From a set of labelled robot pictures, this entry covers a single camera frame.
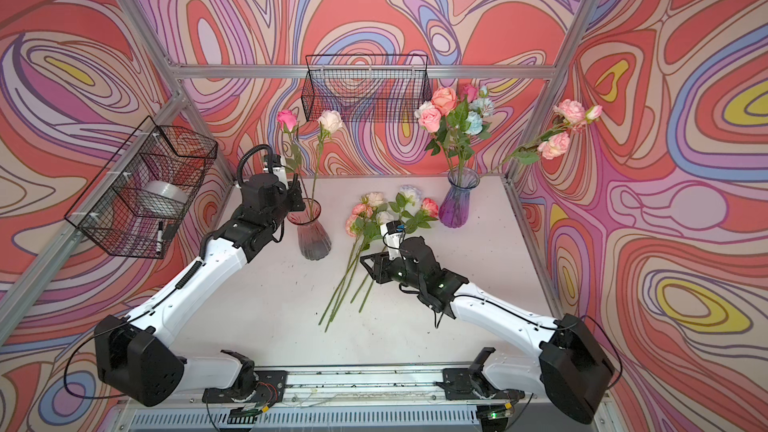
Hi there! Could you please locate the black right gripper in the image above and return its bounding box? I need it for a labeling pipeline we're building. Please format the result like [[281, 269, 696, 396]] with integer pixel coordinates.
[[359, 250, 425, 291]]

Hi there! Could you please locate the light blue flower stem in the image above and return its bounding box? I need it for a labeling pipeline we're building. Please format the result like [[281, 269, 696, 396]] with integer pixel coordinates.
[[457, 86, 495, 163]]

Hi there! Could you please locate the black wire basket back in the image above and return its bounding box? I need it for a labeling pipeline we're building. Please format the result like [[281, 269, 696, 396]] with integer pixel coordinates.
[[301, 52, 432, 123]]

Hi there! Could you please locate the magenta rose stem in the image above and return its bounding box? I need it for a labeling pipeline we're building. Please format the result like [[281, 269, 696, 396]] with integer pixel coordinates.
[[277, 110, 307, 194]]

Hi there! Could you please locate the red rimmed glass vase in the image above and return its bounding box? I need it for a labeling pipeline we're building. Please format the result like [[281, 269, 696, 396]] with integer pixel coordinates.
[[287, 197, 332, 261]]

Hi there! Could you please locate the red pink rose stem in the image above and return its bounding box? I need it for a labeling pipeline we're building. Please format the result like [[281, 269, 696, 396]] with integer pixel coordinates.
[[358, 196, 442, 314]]

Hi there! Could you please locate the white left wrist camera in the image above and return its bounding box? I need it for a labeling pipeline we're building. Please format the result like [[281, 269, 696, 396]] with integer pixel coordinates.
[[263, 154, 288, 187]]

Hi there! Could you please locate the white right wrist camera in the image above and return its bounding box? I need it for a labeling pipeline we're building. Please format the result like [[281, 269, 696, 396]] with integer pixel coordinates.
[[380, 220, 405, 261]]

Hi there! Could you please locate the black marker pen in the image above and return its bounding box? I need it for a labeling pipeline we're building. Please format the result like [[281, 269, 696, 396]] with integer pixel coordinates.
[[156, 221, 164, 257]]

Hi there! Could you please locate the cream peach rose stem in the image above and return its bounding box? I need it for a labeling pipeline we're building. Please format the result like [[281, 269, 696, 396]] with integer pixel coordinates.
[[308, 109, 346, 211]]

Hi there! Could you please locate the black wire basket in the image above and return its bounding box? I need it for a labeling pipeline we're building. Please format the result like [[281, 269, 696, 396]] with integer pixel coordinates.
[[301, 52, 432, 123], [64, 117, 218, 259]]

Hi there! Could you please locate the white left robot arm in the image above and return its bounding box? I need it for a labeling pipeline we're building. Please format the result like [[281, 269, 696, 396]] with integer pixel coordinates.
[[93, 144, 305, 407]]

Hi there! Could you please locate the silver tape roll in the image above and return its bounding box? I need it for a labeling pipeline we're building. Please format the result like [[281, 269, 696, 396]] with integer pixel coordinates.
[[143, 180, 188, 203]]

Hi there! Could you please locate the hot pink rose stem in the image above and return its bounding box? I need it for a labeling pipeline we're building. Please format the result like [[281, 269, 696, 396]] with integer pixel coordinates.
[[460, 83, 479, 103]]

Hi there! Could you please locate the purple blue glass vase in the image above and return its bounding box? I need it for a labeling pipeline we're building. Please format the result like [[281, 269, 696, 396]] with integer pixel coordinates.
[[438, 167, 480, 228]]

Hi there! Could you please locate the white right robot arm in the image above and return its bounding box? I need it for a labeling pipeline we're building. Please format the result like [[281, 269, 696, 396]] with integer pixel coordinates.
[[359, 233, 616, 425]]

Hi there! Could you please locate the pink spray rose bunch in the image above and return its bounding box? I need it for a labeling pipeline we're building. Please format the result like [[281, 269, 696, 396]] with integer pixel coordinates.
[[319, 192, 388, 332]]

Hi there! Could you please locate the black wire basket left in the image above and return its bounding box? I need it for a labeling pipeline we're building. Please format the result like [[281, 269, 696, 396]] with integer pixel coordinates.
[[64, 117, 218, 259]]

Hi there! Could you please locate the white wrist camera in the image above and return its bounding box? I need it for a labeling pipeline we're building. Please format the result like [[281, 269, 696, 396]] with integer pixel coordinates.
[[380, 220, 405, 261], [263, 154, 288, 187]]

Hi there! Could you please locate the pale pink rose bunch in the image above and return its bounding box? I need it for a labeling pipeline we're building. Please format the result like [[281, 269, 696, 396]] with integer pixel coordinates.
[[487, 99, 604, 174]]

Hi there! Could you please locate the salmon pink rose stem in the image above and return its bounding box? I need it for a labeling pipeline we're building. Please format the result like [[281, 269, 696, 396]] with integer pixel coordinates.
[[431, 87, 465, 170]]

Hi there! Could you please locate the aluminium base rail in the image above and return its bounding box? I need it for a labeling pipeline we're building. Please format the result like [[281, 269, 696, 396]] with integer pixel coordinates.
[[106, 357, 624, 431]]

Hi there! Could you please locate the light pink rose stem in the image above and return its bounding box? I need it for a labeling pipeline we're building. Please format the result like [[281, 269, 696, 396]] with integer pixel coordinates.
[[414, 101, 456, 174]]

